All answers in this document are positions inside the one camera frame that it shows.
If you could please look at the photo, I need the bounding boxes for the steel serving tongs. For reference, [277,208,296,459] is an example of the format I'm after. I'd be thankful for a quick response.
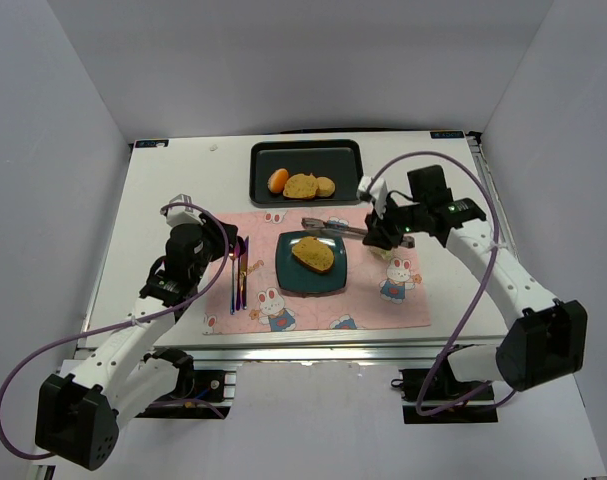
[301,217,415,249]

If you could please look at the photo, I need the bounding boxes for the crusty speckled bread slice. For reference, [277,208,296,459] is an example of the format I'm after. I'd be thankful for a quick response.
[291,236,335,274]

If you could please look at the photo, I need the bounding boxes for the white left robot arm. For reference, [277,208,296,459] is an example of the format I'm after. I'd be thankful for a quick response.
[35,214,238,471]

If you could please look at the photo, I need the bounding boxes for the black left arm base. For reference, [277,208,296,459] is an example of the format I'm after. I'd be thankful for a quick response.
[137,348,235,420]

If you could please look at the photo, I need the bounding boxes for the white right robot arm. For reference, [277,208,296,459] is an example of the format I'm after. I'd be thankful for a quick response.
[357,165,587,392]

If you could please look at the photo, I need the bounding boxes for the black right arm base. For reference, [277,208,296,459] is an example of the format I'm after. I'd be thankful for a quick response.
[390,368,498,425]

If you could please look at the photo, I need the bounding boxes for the iridescent large spoon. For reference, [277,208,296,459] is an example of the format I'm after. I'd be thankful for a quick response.
[234,236,247,311]

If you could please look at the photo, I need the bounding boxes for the iridescent small spoon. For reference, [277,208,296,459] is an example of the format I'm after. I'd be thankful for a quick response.
[230,236,242,315]

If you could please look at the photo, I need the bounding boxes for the pale yellow mug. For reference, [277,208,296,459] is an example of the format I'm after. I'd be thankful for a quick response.
[368,246,393,261]

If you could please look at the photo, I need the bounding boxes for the small pale round bun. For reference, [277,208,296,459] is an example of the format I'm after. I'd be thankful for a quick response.
[316,177,336,198]

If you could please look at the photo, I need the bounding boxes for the black baking tray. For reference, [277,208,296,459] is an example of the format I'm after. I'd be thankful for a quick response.
[249,139,363,208]

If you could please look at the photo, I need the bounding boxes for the dark teal square plate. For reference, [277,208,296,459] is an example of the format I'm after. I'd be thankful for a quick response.
[275,231,347,295]

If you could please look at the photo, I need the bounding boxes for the glossy orange round bun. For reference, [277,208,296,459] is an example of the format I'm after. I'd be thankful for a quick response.
[267,168,289,195]

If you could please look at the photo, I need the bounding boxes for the blue label sticker right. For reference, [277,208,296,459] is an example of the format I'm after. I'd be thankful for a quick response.
[430,130,465,139]

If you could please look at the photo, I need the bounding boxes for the blue label sticker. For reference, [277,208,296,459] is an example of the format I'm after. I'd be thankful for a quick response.
[134,139,169,149]
[430,130,465,139]

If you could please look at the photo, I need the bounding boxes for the blue label sticker left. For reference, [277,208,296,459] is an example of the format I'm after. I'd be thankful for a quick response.
[134,139,169,149]

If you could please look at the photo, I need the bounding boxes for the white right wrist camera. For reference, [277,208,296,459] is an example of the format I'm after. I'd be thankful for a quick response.
[356,176,388,219]

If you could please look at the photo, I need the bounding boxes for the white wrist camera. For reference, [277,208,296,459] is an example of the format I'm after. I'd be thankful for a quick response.
[161,194,203,228]
[356,176,388,219]

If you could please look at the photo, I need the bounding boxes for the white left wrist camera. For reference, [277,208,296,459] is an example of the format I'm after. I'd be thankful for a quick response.
[161,194,203,228]

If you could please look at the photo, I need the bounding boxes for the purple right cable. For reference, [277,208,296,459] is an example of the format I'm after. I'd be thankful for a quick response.
[366,149,519,417]

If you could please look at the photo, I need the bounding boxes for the purple cable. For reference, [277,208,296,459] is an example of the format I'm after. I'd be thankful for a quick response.
[366,149,519,417]
[0,202,232,460]

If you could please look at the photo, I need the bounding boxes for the aluminium table frame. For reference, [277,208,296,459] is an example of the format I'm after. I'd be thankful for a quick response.
[22,129,554,480]

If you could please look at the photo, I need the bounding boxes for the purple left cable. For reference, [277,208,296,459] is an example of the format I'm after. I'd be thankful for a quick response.
[0,202,232,460]

